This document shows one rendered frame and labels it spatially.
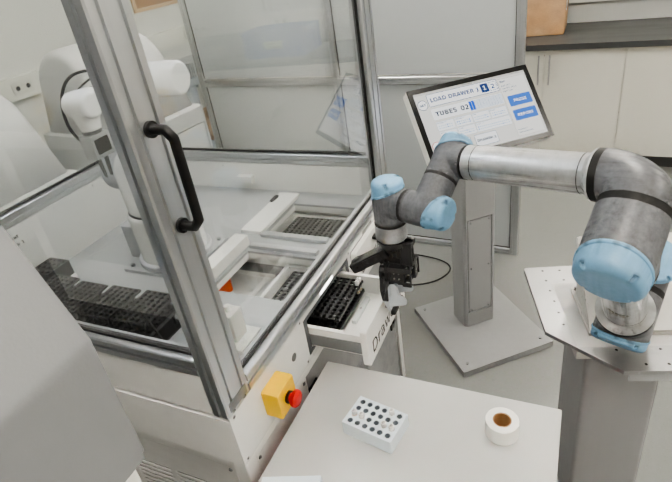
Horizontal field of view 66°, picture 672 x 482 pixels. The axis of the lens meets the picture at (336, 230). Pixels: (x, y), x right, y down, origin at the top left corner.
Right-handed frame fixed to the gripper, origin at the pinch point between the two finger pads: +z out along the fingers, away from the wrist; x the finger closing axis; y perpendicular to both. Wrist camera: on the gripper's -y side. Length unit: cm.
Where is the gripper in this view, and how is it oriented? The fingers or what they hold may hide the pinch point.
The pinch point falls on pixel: (391, 303)
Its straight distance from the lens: 135.6
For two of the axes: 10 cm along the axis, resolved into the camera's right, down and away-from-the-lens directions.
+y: 9.1, 0.8, -4.1
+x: 3.9, -5.0, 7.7
